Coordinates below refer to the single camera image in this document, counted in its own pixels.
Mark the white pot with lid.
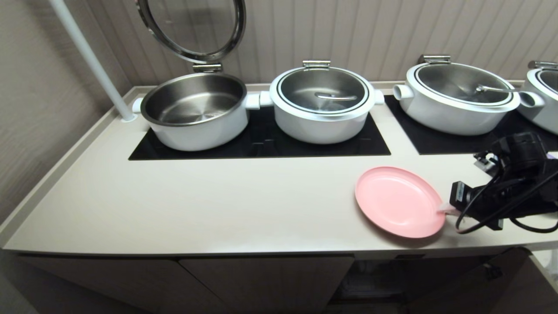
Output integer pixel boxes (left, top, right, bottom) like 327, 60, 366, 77
393, 62, 546, 136
260, 66, 385, 145
517, 66, 558, 135

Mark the pink plastic plate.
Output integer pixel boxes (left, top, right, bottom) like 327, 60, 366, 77
355, 166, 446, 239

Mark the black induction cooktop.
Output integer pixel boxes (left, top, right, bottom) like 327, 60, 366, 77
129, 101, 391, 160
384, 95, 558, 155

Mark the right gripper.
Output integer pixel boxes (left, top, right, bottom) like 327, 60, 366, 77
437, 180, 506, 230

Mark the round glass lid steel rim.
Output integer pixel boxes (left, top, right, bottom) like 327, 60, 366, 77
136, 0, 247, 73

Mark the glass lid with steel handle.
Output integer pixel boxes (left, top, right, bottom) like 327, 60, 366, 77
414, 55, 516, 108
528, 61, 558, 95
276, 60, 371, 115

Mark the white pot without lid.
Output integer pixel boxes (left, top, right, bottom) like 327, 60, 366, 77
132, 72, 262, 152

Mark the white pole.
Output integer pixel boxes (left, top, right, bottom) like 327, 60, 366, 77
48, 0, 137, 122

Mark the black cable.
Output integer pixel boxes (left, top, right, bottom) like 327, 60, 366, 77
456, 168, 558, 235

